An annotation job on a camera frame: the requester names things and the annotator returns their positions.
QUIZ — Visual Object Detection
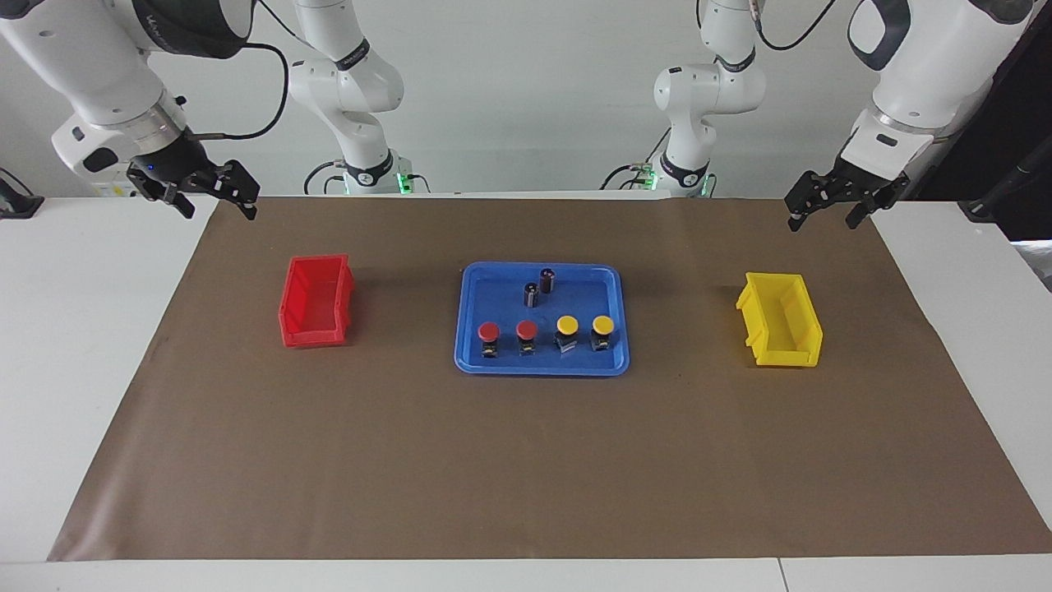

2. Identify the black background panel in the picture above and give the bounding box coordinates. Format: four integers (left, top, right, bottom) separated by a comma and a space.
916, 0, 1052, 242

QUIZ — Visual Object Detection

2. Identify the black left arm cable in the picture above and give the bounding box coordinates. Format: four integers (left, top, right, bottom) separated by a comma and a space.
697, 0, 839, 52

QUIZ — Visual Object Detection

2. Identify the black right base cable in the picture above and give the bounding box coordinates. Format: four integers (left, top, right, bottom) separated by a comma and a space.
302, 159, 350, 197

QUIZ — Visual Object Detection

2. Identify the red plastic bin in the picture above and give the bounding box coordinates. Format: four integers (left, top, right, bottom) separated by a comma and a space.
278, 253, 356, 349

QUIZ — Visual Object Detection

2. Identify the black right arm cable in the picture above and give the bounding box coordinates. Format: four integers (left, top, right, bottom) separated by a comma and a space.
197, 0, 311, 141

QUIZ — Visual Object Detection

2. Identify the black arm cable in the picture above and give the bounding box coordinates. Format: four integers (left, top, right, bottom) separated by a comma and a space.
697, 0, 839, 52
197, 0, 311, 141

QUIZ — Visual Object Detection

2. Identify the yellow plastic bin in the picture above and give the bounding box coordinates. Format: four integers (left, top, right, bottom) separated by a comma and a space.
735, 271, 824, 368

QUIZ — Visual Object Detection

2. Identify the blue plastic tray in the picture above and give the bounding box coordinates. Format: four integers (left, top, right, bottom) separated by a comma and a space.
454, 261, 631, 377

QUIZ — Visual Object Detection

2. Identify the white wall socket box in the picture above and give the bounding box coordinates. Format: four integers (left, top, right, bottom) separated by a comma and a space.
89, 174, 141, 198

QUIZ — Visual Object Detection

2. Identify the brown paper mat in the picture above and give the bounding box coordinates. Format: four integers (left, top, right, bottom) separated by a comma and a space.
48, 196, 1052, 562

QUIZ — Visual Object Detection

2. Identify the black base cable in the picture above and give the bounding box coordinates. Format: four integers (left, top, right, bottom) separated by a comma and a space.
302, 159, 350, 197
600, 127, 671, 192

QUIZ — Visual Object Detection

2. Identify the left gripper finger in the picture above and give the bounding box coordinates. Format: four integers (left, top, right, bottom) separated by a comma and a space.
785, 173, 835, 233
847, 193, 893, 229

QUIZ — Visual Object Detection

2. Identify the black left base cable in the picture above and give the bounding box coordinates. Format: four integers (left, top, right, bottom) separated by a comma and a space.
600, 127, 671, 192

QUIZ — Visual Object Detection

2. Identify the black stand pole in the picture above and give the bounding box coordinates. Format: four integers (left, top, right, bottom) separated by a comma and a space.
957, 136, 1052, 223

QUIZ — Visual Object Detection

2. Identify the black device at table edge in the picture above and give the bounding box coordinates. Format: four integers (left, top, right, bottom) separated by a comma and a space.
0, 168, 44, 220

